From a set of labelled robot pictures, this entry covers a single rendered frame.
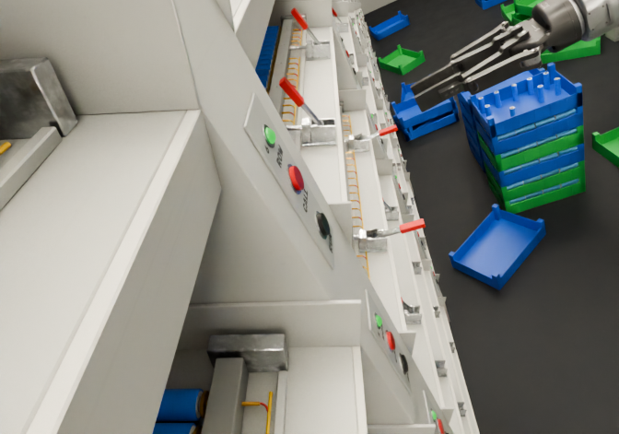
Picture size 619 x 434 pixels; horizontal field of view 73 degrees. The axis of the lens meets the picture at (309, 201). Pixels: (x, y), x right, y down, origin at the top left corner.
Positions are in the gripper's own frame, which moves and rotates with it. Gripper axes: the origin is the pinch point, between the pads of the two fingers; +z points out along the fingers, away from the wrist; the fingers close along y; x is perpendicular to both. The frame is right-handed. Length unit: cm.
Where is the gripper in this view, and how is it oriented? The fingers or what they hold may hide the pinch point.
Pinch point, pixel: (435, 88)
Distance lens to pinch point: 72.2
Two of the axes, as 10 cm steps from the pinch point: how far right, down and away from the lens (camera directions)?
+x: 5.5, 6.5, 5.3
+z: -8.3, 4.1, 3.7
